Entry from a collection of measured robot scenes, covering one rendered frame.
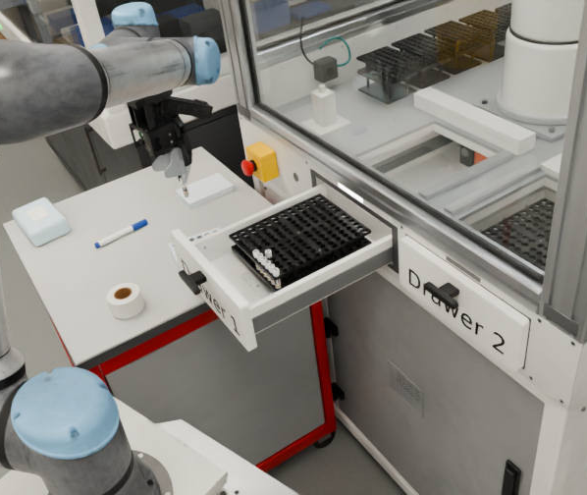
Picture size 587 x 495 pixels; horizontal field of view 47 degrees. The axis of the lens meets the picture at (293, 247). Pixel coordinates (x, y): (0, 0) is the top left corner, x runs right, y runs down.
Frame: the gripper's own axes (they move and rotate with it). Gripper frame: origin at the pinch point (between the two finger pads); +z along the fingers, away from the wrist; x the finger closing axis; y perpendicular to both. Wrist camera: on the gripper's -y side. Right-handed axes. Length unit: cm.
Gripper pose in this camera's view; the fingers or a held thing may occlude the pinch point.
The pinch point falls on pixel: (184, 175)
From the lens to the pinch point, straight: 141.7
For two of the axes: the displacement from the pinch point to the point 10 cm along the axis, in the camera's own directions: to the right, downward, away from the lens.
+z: 1.1, 7.9, 6.0
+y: -7.2, 4.8, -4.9
